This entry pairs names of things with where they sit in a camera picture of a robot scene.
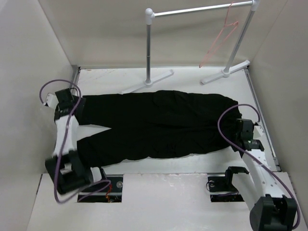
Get white clothes rack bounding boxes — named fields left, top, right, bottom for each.
left=121, top=0, right=260, bottom=94

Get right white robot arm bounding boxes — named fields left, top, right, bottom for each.
left=223, top=119, right=297, bottom=231

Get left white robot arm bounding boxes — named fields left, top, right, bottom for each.
left=45, top=89, right=108, bottom=195

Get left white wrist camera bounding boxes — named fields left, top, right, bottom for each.
left=43, top=93, right=59, bottom=109

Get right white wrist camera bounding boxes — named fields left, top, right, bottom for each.
left=253, top=122, right=265, bottom=140

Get pink wire hanger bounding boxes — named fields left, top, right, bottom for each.
left=199, top=1, right=239, bottom=68

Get black trousers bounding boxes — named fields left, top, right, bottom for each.
left=77, top=90, right=242, bottom=167

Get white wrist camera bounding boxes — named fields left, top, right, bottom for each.
left=43, top=93, right=59, bottom=109
left=253, top=122, right=265, bottom=140

